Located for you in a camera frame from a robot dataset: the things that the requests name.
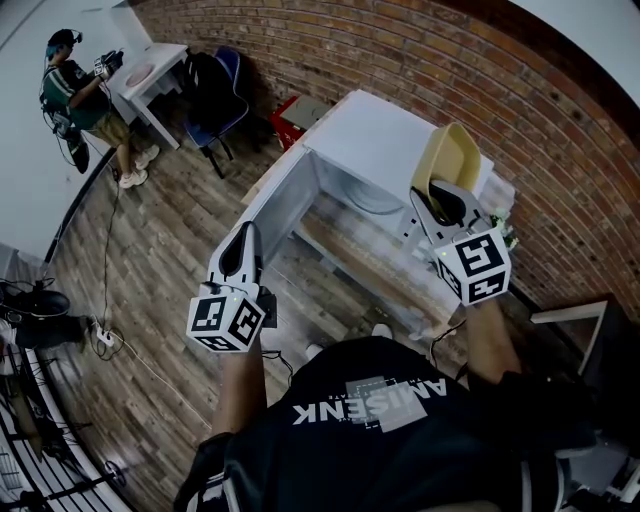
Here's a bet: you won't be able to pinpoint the black round device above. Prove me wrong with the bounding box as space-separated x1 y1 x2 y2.
0 289 71 324

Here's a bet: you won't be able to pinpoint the white microwave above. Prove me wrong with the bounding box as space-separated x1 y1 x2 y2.
233 89 496 269

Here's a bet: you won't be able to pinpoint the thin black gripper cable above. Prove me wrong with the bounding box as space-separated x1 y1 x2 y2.
429 319 469 371

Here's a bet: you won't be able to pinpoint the red box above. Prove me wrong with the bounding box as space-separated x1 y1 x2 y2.
269 95 311 151

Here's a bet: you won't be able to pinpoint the white desk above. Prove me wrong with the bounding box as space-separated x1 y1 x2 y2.
109 42 190 150

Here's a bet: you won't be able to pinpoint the person's left forearm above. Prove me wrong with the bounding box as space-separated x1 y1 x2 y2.
209 344 269 436

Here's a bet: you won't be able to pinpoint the blue chair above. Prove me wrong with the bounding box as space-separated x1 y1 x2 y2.
182 45 251 180

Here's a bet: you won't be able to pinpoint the person's right forearm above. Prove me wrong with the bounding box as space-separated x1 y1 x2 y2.
462 299 521 384

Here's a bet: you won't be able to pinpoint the black backpack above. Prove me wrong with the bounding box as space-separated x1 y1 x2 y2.
182 49 246 136

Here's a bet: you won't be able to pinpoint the long white cable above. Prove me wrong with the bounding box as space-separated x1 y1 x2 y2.
112 334 214 431

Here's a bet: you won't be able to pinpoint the beige plate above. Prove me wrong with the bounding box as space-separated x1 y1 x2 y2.
410 122 482 204

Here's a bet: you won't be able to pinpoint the person's black printed shirt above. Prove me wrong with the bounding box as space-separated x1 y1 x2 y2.
172 335 601 512

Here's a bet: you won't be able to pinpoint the dark desk with wooden edge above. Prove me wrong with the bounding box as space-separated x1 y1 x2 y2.
529 294 640 401

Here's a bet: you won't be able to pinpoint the pink plate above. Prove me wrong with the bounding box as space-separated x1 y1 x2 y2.
124 62 157 87

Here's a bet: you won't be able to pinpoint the black metal rack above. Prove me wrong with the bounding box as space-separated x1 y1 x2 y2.
0 344 131 512

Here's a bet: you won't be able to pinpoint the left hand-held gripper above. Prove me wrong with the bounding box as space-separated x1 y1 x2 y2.
185 221 279 353

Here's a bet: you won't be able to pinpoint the long black cable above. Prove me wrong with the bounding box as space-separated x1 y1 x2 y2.
99 172 124 331

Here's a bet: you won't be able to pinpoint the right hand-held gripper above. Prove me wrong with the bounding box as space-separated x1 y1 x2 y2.
409 179 512 307

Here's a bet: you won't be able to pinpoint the table with white tablecloth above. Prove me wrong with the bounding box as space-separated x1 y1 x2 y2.
242 107 516 341

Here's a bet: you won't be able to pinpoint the white flowers in pot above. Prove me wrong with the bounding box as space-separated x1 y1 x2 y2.
489 207 520 251

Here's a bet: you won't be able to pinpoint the grey cardboard box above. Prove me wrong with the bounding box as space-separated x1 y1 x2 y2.
279 95 331 132

